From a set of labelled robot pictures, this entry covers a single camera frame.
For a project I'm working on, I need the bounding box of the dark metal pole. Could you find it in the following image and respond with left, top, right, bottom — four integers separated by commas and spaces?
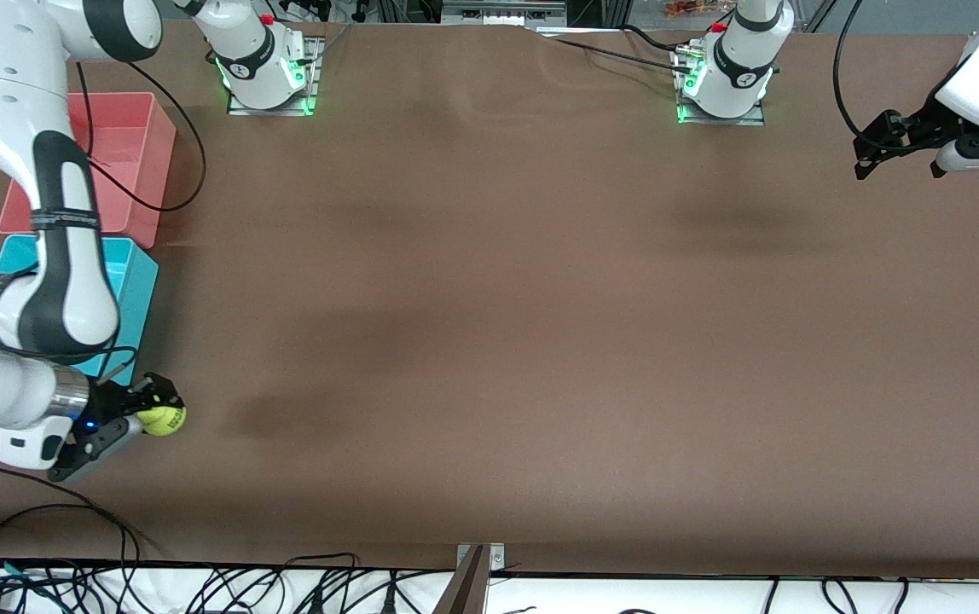
432, 546, 490, 614

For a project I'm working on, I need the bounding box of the table cover sheet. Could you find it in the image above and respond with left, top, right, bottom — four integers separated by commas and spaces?
0, 15, 979, 582

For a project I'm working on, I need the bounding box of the pink plastic bin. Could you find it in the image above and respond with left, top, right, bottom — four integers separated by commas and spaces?
0, 92, 177, 250

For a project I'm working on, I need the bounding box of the blue plastic bin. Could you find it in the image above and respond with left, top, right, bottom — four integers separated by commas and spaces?
0, 235, 159, 381

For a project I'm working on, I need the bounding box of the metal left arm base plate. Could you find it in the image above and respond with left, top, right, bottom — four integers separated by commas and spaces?
675, 47, 766, 126

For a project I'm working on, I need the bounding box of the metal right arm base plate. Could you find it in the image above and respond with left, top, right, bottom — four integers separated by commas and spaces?
227, 37, 321, 117

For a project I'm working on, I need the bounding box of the aluminium frame rail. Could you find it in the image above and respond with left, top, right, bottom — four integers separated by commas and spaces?
441, 0, 569, 28

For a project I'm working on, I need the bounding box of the black base cable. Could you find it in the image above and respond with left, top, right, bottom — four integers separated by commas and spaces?
536, 24, 695, 76

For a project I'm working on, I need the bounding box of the small metal edge bracket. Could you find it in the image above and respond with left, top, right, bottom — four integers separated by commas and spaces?
456, 542, 507, 571

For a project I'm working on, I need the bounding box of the yellow tennis ball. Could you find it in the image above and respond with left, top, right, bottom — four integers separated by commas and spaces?
138, 403, 188, 437

